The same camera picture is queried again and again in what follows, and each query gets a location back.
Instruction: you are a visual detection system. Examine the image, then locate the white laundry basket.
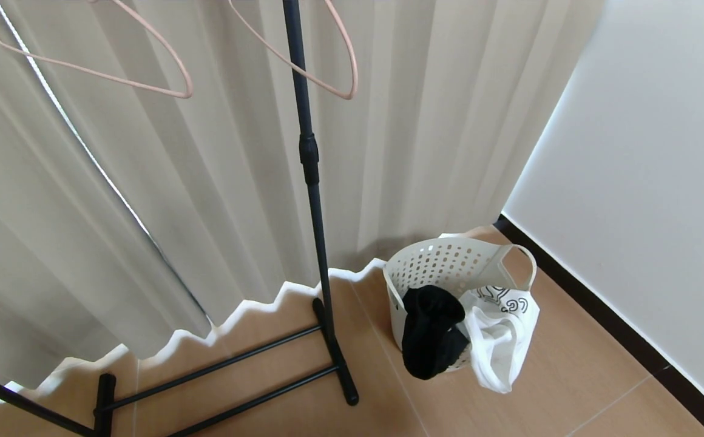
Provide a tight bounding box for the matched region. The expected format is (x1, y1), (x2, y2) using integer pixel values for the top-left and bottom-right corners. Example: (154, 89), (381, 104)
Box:
(383, 236), (538, 373)

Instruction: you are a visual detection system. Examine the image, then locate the black clothes rack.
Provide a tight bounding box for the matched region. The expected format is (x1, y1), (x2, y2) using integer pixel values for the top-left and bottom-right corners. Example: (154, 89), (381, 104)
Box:
(0, 0), (360, 437)

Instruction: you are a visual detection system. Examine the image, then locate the black garment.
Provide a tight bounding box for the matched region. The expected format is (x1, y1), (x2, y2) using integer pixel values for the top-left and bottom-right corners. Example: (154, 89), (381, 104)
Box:
(401, 285), (470, 381)

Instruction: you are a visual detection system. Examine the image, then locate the white printed garment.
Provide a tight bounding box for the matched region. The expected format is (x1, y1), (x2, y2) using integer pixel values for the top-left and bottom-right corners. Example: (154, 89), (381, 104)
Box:
(458, 284), (541, 395)

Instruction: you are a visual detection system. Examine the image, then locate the pink clothes hanger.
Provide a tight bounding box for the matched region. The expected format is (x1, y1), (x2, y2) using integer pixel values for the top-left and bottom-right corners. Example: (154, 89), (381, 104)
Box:
(0, 0), (194, 100)
(228, 0), (359, 101)

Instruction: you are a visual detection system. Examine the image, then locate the beige curtain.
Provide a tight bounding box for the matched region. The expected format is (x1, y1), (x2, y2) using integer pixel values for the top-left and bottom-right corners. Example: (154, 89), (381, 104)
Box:
(0, 0), (606, 399)

